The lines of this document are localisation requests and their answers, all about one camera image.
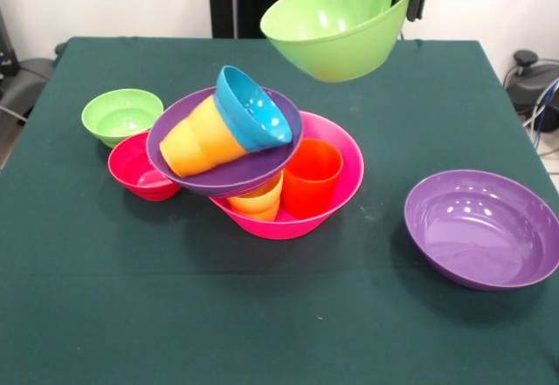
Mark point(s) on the large green bowl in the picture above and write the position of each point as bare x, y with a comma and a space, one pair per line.
340, 22

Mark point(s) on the large pink bowl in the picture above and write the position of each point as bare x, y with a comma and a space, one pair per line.
349, 162

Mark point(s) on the blue bowl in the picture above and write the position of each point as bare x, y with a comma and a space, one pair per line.
253, 110

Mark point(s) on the red cup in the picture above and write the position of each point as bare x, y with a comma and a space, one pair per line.
310, 184

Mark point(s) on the purple bowl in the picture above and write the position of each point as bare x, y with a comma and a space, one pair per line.
480, 232
244, 171

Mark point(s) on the orange cup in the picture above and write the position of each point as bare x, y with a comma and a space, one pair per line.
201, 140

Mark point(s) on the yellow cup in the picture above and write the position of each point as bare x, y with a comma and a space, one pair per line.
257, 204

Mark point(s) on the black floor stand base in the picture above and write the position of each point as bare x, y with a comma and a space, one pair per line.
22, 84
530, 79

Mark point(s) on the small green bowl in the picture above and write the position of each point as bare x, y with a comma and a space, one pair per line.
118, 116

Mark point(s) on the small red bowl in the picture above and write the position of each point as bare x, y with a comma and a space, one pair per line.
131, 171

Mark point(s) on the dark green tablecloth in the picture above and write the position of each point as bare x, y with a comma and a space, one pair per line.
262, 315

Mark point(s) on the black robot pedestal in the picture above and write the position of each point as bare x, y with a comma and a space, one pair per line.
244, 1

